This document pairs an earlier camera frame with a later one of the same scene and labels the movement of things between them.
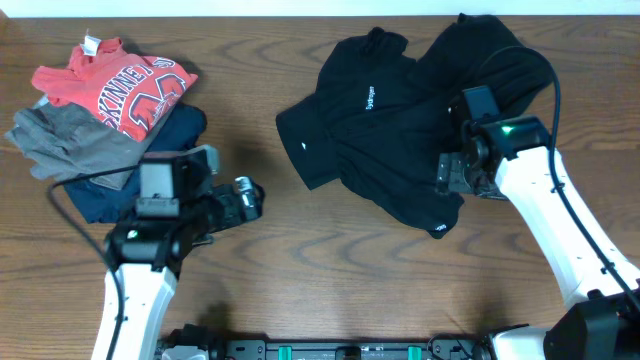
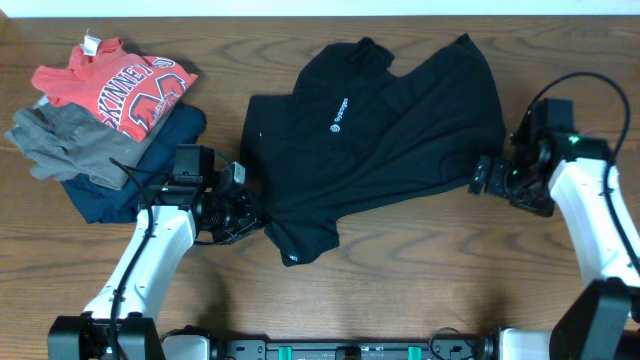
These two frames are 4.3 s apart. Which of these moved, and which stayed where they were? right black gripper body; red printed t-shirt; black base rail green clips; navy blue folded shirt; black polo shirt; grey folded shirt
Moved: right black gripper body; black polo shirt
Stayed: red printed t-shirt; black base rail green clips; navy blue folded shirt; grey folded shirt
